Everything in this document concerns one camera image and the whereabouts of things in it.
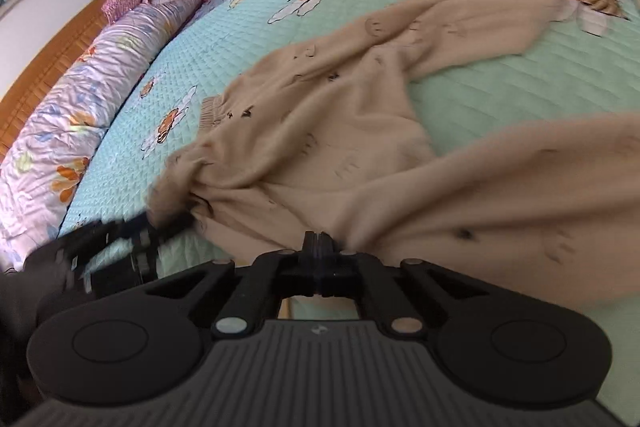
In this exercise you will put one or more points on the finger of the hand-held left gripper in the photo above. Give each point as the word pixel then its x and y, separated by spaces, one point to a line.
pixel 155 232

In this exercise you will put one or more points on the rolled floral quilt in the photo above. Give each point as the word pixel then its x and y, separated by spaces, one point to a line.
pixel 75 107

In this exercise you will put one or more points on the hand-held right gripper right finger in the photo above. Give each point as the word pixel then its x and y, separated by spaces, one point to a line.
pixel 325 252

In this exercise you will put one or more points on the green bee-print bedspread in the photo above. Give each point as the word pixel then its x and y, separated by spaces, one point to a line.
pixel 475 107

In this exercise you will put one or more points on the wooden headboard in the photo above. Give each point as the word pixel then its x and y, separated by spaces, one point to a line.
pixel 30 92

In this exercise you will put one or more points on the beige pants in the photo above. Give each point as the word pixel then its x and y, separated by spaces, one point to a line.
pixel 325 132

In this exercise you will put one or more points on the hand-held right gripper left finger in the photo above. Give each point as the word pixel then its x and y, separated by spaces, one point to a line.
pixel 310 252

